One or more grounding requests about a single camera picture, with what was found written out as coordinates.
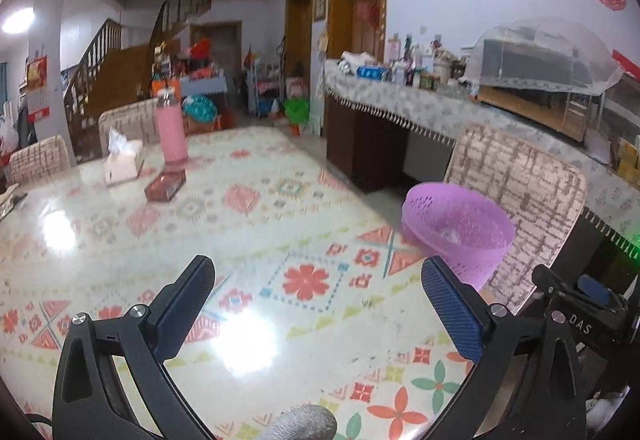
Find white plastic bag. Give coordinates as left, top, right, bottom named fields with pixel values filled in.
left=0, top=115, right=21, bottom=153

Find beige patterned dining chair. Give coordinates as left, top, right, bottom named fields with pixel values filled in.
left=98, top=98, right=161, bottom=159
left=444, top=124, right=590, bottom=315
left=7, top=136, right=72, bottom=187

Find green bag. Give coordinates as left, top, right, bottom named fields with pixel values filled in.
left=284, top=97, right=311, bottom=125

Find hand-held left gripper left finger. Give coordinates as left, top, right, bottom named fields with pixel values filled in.
left=51, top=255, right=217, bottom=440

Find wooden staircase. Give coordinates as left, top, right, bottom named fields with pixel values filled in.
left=62, top=0, right=221, bottom=161

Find purple plastic basket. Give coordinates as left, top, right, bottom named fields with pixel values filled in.
left=401, top=182, right=517, bottom=291

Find sideboard with floral tablecloth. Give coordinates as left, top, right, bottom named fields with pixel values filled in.
left=320, top=60, right=640, bottom=251

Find group of bottles and jars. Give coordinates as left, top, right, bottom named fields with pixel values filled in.
left=385, top=34, right=466, bottom=90

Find white tissue pack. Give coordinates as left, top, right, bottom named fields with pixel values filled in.
left=105, top=129, right=145, bottom=185

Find pink thermos bottle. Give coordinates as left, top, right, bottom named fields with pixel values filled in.
left=154, top=87, right=189, bottom=165

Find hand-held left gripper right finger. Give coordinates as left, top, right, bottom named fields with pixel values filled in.
left=420, top=257, right=587, bottom=440

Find round ceiling light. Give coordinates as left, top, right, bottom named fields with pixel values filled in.
left=2, top=7, right=36, bottom=33

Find wooden door frame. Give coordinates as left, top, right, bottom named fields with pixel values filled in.
left=285, top=0, right=314, bottom=95
left=190, top=21, right=243, bottom=121
left=328, top=0, right=388, bottom=65

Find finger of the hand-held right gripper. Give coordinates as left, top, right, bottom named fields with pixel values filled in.
left=531, top=264, right=612, bottom=309

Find checkered cloth side table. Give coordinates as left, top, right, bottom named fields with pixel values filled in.
left=150, top=70, right=227, bottom=101

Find red wall calendar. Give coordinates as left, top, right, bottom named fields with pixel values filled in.
left=25, top=56, right=52, bottom=121

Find white mesh food cover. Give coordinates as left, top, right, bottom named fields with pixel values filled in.
left=460, top=18, right=623, bottom=95

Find black flat bag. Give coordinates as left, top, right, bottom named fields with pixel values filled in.
left=0, top=187, right=28, bottom=221

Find dark red flat box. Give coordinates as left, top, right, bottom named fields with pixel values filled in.
left=144, top=170, right=187, bottom=202

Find teal bag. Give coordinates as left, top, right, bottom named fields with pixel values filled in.
left=181, top=94, right=218, bottom=123

